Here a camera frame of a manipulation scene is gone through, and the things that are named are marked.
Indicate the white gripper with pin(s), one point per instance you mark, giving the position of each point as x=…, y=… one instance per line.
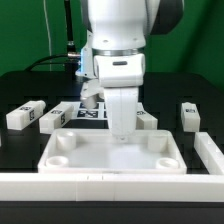
x=119, y=81

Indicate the white desk top tray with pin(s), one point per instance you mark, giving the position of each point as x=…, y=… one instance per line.
x=97, y=151

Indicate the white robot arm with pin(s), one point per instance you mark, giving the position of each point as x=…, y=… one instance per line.
x=118, y=31

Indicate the marker tag sheet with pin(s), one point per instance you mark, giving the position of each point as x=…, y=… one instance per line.
x=80, y=112

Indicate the white L-shaped fence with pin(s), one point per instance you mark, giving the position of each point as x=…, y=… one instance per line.
x=208, y=187

